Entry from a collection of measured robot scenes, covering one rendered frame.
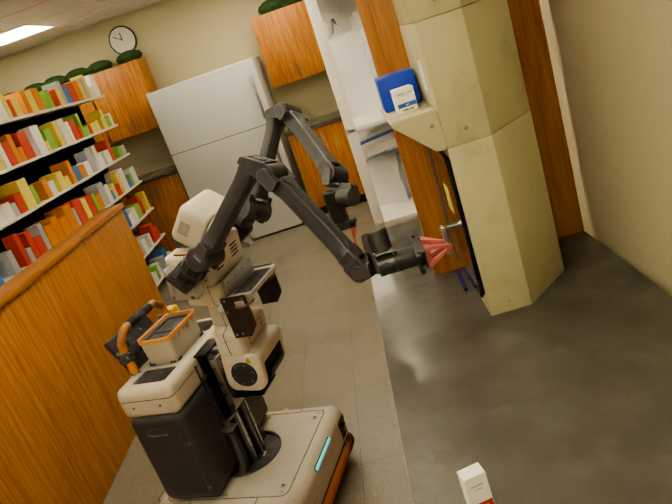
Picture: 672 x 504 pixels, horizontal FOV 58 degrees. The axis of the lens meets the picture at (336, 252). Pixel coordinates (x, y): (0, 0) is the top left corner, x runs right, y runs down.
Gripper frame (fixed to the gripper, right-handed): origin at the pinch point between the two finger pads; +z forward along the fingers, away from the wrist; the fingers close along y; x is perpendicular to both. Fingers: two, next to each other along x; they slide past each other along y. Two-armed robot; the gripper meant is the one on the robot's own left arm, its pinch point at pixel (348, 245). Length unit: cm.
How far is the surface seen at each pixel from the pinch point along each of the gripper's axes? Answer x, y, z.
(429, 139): -46, 30, -35
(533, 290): -45, 46, 13
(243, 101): 441, -87, -34
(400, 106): -37, 26, -43
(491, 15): -38, 52, -57
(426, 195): -9.2, 28.5, -11.1
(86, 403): 82, -162, 67
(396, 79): -27, 28, -49
